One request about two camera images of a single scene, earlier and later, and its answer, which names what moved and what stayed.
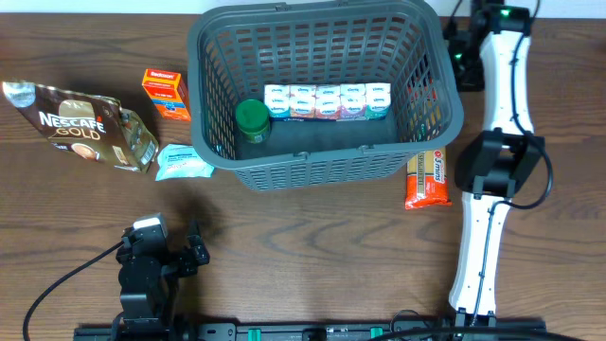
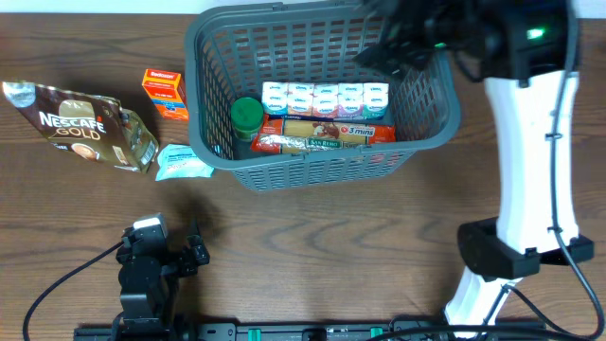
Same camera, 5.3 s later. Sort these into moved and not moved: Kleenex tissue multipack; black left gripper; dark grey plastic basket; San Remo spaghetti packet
Moved: San Remo spaghetti packet
Not moved: black left gripper; Kleenex tissue multipack; dark grey plastic basket
